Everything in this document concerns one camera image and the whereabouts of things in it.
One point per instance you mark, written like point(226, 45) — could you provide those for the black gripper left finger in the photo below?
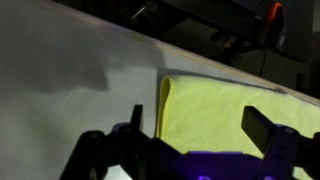
point(136, 120)

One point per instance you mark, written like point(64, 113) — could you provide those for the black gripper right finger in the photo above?
point(258, 126)

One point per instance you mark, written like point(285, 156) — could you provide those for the yellow microfibre towel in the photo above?
point(206, 116)

